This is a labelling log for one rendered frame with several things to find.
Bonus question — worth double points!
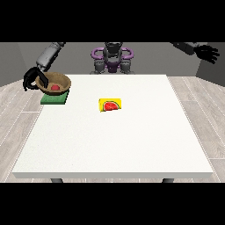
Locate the yellow cup with melon print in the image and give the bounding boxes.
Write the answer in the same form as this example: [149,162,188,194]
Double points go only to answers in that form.
[98,98,123,113]

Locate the green square pad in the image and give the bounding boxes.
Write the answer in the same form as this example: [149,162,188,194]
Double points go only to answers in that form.
[40,89,70,105]

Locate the grey robot trunk purple rings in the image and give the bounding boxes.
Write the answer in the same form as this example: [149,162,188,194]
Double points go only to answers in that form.
[90,42,136,76]

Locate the brown wooden bowl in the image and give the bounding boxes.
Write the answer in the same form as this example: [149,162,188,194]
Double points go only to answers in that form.
[34,72,72,97]

